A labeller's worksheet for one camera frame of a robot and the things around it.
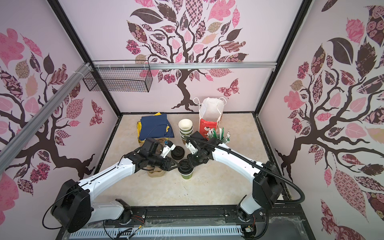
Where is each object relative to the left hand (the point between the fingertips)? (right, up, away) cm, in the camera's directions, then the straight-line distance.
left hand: (176, 167), depth 79 cm
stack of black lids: (-1, +5, +15) cm, 16 cm away
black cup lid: (+5, 0, -1) cm, 5 cm away
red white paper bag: (+21, +32, +25) cm, 46 cm away
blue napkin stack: (-20, +22, +30) cm, 42 cm away
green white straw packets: (+25, +17, +9) cm, 32 cm away
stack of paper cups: (+4, +21, +8) cm, 23 cm away
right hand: (+8, +3, +1) cm, 9 cm away
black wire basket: (-54, +61, +43) cm, 92 cm away
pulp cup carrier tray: (-11, -3, +2) cm, 12 cm away
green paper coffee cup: (+6, -6, +3) cm, 9 cm away
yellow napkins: (-32, +22, +28) cm, 48 cm away
